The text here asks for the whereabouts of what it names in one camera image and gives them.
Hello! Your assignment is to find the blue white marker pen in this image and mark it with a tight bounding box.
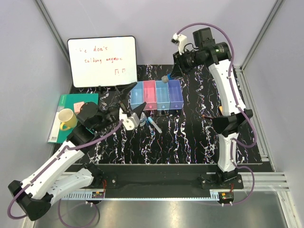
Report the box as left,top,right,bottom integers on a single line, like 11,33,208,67
148,117,162,133

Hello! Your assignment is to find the pink eraser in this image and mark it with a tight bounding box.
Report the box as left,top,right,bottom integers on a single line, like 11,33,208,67
73,102,84,114

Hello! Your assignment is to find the light blue bin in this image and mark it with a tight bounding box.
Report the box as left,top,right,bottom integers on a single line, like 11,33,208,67
130,81,144,110

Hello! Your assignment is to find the white dry-erase board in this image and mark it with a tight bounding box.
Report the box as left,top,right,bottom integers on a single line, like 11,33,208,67
67,36,137,88

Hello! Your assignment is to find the black marbled table mat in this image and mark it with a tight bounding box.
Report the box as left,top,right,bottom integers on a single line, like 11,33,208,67
48,64,264,165

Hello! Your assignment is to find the grey blue glue stick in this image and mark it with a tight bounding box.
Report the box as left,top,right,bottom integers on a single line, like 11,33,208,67
161,74,173,83

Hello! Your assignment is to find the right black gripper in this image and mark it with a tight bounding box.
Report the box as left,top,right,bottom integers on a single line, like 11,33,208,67
170,48,204,78

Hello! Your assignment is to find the yellow cream mug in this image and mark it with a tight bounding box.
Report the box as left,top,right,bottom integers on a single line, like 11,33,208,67
58,108,77,131

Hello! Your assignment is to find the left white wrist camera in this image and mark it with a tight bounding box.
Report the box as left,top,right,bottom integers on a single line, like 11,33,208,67
119,108,140,131

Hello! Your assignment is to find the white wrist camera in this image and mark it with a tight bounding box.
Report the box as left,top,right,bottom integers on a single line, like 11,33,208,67
119,108,140,131
171,33,187,55

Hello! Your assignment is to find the purple cable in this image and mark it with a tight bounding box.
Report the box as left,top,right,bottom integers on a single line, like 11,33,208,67
177,22,258,206
8,118,124,228

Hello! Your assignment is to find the thin blue pen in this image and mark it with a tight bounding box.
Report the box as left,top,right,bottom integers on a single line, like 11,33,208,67
146,120,155,136

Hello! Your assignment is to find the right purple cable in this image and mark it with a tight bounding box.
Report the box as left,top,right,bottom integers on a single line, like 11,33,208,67
177,22,258,206

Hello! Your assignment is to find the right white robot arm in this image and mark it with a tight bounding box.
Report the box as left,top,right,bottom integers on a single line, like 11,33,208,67
171,24,253,188

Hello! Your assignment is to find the teal blue bin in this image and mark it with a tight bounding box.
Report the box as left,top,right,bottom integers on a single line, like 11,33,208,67
156,81,170,110

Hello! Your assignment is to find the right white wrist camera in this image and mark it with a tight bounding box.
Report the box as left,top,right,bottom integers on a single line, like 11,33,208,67
171,33,187,55

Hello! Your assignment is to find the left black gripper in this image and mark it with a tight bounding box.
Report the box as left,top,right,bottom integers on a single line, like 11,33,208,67
95,82,147,132

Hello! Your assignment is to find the purple bin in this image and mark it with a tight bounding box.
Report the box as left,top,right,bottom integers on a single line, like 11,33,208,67
168,80,183,110

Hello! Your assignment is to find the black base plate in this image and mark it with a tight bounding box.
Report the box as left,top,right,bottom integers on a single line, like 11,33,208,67
67,163,244,199

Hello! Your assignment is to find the pink bin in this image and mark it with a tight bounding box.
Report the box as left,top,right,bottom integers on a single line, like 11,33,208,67
143,80,157,110

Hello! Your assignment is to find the green notebook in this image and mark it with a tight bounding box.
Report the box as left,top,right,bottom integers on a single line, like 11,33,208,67
47,94,98,143

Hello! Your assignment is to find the blue white tape roll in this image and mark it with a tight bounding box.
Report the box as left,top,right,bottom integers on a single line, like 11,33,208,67
139,112,146,127

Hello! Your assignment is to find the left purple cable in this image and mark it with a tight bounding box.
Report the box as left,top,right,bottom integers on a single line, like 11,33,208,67
8,118,124,228

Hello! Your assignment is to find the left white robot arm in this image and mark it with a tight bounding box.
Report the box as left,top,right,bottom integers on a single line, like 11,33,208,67
7,82,146,221

